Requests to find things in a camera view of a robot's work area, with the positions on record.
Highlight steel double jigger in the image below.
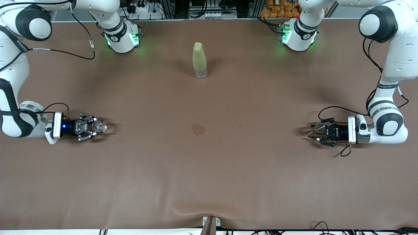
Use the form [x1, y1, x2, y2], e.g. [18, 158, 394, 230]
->
[305, 123, 326, 139]

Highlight brown liquid puddle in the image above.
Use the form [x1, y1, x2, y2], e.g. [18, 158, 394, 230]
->
[191, 123, 207, 136]

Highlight white power strip with plugs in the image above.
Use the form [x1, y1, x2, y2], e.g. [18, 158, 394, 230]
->
[126, 3, 164, 20]

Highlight orange snack packets pile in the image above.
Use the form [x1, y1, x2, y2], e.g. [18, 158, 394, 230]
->
[260, 0, 302, 19]

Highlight brown table cloth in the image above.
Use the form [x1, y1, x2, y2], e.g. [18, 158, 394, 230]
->
[0, 18, 418, 231]

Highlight yellow-green bottle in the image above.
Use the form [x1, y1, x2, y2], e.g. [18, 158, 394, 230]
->
[192, 42, 208, 79]

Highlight long white socket strip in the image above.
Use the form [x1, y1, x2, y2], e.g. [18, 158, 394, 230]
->
[189, 11, 237, 19]

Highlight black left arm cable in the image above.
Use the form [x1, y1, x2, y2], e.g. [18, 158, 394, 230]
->
[318, 38, 410, 157]

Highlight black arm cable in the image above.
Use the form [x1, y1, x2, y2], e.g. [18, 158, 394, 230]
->
[318, 38, 410, 157]
[0, 0, 96, 119]

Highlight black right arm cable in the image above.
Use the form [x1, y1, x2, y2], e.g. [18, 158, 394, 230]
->
[0, 0, 96, 119]

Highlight thin black cable loop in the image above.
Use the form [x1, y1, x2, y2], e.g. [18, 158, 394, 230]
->
[310, 221, 330, 235]

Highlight black base power cable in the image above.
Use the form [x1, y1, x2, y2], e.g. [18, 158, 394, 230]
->
[256, 16, 284, 35]

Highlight white table edge bracket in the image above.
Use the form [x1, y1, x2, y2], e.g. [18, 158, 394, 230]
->
[202, 216, 221, 227]

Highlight brown vertical post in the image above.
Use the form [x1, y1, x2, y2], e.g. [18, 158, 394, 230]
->
[200, 217, 217, 235]

